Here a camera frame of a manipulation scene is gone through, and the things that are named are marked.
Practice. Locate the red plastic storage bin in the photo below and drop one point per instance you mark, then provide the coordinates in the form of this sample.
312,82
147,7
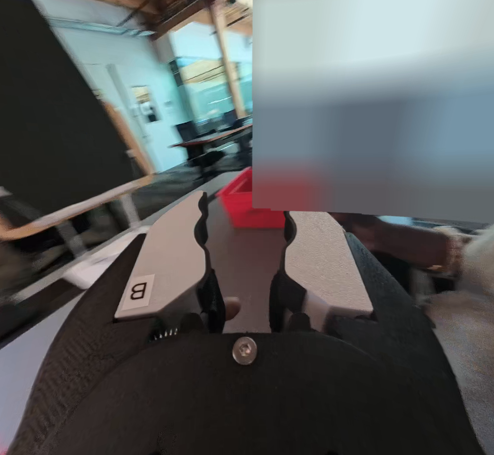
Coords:
235,204

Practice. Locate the wooden support post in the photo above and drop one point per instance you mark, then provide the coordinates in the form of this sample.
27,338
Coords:
229,61

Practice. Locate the wooden top office desk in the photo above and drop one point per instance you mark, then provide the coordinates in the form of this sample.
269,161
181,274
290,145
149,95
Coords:
216,138

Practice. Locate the black display panel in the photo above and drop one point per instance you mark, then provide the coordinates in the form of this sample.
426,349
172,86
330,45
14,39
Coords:
58,115

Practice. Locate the black office chair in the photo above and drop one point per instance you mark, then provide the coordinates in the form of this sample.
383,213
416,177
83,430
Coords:
187,133

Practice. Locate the rounded wooden panel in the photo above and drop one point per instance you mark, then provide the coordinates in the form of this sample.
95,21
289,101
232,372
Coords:
127,135

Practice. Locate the person's white shirt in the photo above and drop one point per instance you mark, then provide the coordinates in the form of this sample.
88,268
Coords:
463,347

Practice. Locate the person's left hand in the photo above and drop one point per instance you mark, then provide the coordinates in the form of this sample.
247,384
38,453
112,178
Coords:
232,308

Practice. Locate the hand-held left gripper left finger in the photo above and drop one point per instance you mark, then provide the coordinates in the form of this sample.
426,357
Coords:
169,254

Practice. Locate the person's right forearm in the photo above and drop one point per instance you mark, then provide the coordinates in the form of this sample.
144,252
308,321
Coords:
405,239

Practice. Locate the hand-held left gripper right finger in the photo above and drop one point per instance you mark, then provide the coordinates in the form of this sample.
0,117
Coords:
324,262

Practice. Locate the dark door window panel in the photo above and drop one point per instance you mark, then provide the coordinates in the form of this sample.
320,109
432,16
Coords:
146,104

